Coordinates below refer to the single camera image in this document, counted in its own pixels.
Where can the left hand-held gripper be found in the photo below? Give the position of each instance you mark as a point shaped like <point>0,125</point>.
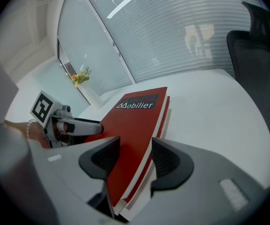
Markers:
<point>42,108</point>

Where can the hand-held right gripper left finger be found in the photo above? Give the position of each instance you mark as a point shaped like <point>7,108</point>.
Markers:
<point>73,182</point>

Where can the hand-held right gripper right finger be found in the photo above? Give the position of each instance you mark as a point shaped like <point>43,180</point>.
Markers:
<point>207,186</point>

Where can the red book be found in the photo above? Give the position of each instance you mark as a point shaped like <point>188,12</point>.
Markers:
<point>134,125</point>

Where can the person's left forearm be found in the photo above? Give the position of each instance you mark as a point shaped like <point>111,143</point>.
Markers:
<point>19,130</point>

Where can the yellow flower bouquet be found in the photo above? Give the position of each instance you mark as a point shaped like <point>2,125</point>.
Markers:
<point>79,78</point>

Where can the person's white shirt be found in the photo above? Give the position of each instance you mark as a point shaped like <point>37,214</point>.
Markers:
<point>3,172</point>

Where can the black office chair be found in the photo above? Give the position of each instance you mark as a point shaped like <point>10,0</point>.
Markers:
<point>254,67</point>

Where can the white partition post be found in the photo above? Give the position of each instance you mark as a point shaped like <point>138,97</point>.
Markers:
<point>113,44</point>

